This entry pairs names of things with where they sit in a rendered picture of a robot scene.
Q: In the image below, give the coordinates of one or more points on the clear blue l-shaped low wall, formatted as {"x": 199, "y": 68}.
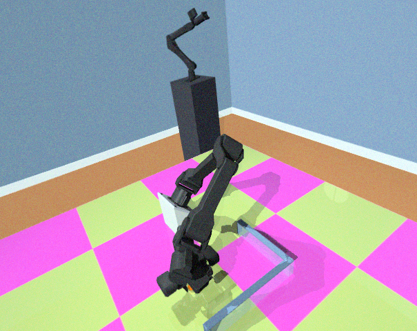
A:
{"x": 247, "y": 293}

